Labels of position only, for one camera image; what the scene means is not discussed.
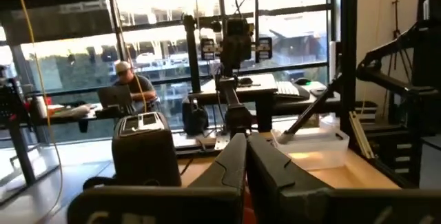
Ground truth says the grey keyboard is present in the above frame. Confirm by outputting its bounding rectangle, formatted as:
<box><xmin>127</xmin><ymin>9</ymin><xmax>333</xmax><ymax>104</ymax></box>
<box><xmin>51</xmin><ymin>103</ymin><xmax>92</xmax><ymax>119</ymax></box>

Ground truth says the black vertical pole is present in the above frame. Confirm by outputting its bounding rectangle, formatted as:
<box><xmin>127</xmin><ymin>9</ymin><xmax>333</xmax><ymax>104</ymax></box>
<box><xmin>182</xmin><ymin>14</ymin><xmax>203</xmax><ymax>94</ymax></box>

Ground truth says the hanging yellow cable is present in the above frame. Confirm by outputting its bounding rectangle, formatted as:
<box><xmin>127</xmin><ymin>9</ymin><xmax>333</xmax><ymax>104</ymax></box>
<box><xmin>105</xmin><ymin>0</ymin><xmax>147</xmax><ymax>113</ymax></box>
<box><xmin>13</xmin><ymin>0</ymin><xmax>65</xmax><ymax>224</ymax></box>

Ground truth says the white cup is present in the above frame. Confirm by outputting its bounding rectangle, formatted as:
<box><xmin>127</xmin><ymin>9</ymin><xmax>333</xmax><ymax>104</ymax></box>
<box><xmin>33</xmin><ymin>95</ymin><xmax>48</xmax><ymax>119</ymax></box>

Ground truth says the black metal stand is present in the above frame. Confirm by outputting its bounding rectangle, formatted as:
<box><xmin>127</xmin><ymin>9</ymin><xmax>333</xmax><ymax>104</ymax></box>
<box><xmin>0</xmin><ymin>65</ymin><xmax>59</xmax><ymax>206</ymax></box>

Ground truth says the grey laptop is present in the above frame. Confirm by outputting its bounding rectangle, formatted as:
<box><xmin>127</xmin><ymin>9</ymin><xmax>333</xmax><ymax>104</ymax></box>
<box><xmin>97</xmin><ymin>84</ymin><xmax>135</xmax><ymax>113</ymax></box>

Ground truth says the black toaster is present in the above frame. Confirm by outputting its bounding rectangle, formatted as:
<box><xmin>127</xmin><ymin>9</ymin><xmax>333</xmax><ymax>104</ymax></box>
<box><xmin>112</xmin><ymin>112</ymin><xmax>183</xmax><ymax>187</ymax></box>

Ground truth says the black drawer cabinet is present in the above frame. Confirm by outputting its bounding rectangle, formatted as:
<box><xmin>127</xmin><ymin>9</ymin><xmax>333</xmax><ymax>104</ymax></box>
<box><xmin>354</xmin><ymin>99</ymin><xmax>423</xmax><ymax>187</ymax></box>

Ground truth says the dark roller blind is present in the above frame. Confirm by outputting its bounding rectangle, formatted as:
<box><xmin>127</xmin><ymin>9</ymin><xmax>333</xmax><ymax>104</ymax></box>
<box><xmin>0</xmin><ymin>0</ymin><xmax>216</xmax><ymax>48</ymax></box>

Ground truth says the person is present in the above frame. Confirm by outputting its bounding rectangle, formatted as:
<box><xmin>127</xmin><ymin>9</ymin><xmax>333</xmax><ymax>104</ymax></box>
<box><xmin>112</xmin><ymin>60</ymin><xmax>159</xmax><ymax>114</ymax></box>

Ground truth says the aluminium extrusion rail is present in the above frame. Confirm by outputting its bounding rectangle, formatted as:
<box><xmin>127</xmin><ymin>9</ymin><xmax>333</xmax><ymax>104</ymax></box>
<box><xmin>348</xmin><ymin>110</ymin><xmax>376</xmax><ymax>160</ymax></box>

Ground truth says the black diagonal frame strut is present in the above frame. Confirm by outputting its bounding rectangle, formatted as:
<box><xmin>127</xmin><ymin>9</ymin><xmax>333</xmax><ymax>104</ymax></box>
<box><xmin>277</xmin><ymin>75</ymin><xmax>344</xmax><ymax>145</ymax></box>

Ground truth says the black vertical rig post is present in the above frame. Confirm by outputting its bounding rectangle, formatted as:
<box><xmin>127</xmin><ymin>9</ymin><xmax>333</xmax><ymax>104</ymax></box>
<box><xmin>339</xmin><ymin>0</ymin><xmax>359</xmax><ymax>142</ymax></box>

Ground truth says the black toaster power cable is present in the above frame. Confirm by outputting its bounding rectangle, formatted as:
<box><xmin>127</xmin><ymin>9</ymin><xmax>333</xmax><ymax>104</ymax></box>
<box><xmin>178</xmin><ymin>157</ymin><xmax>194</xmax><ymax>176</ymax></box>

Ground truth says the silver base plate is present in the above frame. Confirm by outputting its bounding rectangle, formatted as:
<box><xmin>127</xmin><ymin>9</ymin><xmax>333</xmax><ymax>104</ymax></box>
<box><xmin>172</xmin><ymin>130</ymin><xmax>232</xmax><ymax>156</ymax></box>

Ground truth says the clear plastic bin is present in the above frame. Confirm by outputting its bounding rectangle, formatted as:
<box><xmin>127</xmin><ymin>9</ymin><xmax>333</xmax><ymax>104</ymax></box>
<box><xmin>270</xmin><ymin>127</ymin><xmax>351</xmax><ymax>172</ymax></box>

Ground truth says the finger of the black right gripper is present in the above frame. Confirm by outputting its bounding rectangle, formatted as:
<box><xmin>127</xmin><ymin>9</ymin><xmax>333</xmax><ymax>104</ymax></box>
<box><xmin>257</xmin><ymin>36</ymin><xmax>274</xmax><ymax>62</ymax></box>
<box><xmin>201</xmin><ymin>37</ymin><xmax>217</xmax><ymax>62</ymax></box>

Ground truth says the white keyboard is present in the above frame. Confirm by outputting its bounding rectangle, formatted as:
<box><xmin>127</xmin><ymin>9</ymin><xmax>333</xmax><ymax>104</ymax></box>
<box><xmin>275</xmin><ymin>81</ymin><xmax>311</xmax><ymax>101</ymax></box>

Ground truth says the black bag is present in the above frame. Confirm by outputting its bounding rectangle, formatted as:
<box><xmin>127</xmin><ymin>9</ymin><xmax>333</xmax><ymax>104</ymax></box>
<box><xmin>181</xmin><ymin>96</ymin><xmax>210</xmax><ymax>137</ymax></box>

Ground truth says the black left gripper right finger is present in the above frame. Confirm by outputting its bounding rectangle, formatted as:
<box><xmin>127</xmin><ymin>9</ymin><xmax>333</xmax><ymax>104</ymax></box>
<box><xmin>247</xmin><ymin>133</ymin><xmax>441</xmax><ymax>224</ymax></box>

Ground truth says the right wrist camera housing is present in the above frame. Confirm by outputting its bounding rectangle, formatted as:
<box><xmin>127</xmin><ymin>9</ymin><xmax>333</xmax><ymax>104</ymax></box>
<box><xmin>225</xmin><ymin>17</ymin><xmax>252</xmax><ymax>39</ymax></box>

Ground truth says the black window frame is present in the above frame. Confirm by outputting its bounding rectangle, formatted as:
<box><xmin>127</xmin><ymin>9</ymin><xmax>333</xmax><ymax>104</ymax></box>
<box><xmin>20</xmin><ymin>0</ymin><xmax>337</xmax><ymax>94</ymax></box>

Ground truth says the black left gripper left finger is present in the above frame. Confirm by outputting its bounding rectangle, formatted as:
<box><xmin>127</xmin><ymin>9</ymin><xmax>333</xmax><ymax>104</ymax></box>
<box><xmin>67</xmin><ymin>132</ymin><xmax>247</xmax><ymax>224</ymax></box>

